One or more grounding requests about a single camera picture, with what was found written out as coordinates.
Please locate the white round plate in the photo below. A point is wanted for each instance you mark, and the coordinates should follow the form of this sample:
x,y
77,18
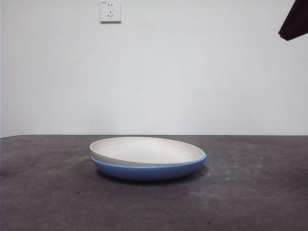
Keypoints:
x,y
144,151

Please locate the blue round plate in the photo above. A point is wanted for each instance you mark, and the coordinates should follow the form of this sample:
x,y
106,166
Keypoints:
x,y
149,173

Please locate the white wall socket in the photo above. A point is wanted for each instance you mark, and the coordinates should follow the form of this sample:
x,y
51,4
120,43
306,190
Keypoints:
x,y
110,14

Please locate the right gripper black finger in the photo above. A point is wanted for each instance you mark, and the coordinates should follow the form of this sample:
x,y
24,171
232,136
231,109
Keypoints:
x,y
296,21

